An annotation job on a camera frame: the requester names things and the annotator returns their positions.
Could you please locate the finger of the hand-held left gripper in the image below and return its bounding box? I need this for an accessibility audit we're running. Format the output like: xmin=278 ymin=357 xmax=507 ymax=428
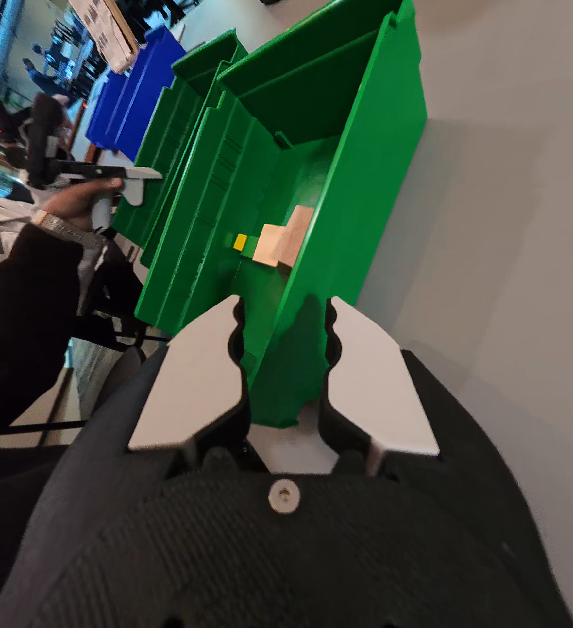
xmin=121 ymin=167 xmax=164 ymax=208

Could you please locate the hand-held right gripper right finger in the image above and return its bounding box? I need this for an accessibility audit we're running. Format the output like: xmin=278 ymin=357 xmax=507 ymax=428
xmin=318 ymin=297 xmax=440 ymax=474

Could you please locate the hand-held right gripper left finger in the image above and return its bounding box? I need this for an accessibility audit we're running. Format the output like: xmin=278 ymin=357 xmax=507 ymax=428
xmin=127 ymin=295 xmax=251 ymax=472

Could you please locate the green plastic bin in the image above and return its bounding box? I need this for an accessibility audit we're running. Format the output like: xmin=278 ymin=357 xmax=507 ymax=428
xmin=111 ymin=28 xmax=249 ymax=268
xmin=134 ymin=0 xmax=428 ymax=430

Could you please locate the medium wooden cube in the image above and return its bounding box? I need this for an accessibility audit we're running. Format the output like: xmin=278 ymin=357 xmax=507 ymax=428
xmin=253 ymin=224 xmax=292 ymax=268

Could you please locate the large wooden cube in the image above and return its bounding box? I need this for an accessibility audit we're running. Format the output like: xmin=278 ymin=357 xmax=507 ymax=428
xmin=278 ymin=206 xmax=315 ymax=270

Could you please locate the person's left forearm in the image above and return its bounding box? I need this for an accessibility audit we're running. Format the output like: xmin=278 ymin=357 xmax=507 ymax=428
xmin=0 ymin=223 xmax=108 ymax=447

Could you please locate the grey desk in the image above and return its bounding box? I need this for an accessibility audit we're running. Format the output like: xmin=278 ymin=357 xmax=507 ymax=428
xmin=169 ymin=0 xmax=573 ymax=628

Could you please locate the person's left hand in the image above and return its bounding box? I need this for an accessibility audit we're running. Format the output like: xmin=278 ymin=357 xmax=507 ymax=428
xmin=45 ymin=177 xmax=124 ymax=231

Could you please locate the blue plastic bin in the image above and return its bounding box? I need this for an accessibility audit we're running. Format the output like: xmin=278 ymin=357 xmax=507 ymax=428
xmin=85 ymin=26 xmax=187 ymax=163

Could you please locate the instruction sheet on stand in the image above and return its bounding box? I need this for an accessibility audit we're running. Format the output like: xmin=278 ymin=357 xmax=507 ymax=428
xmin=68 ymin=0 xmax=140 ymax=72

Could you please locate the grey wrist strap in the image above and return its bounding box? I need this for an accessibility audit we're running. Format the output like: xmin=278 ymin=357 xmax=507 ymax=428
xmin=31 ymin=210 xmax=108 ymax=315

